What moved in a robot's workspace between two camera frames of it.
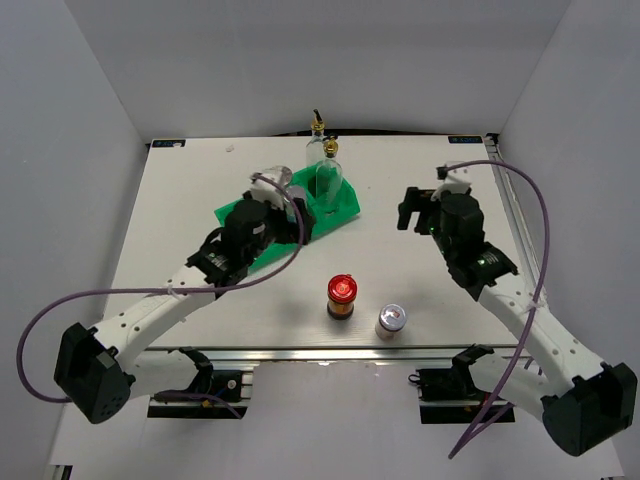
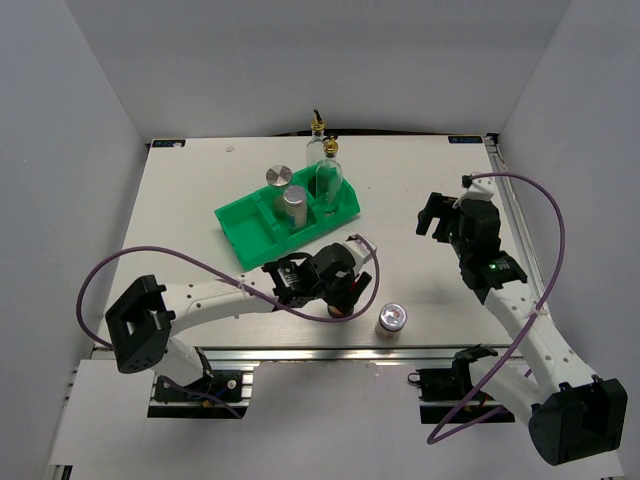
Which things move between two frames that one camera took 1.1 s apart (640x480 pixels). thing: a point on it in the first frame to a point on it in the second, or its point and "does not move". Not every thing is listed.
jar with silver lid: [281, 175] does not move
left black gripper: [289, 232] to [344, 299]
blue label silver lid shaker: [290, 210] does not move
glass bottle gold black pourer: [329, 178] does not move
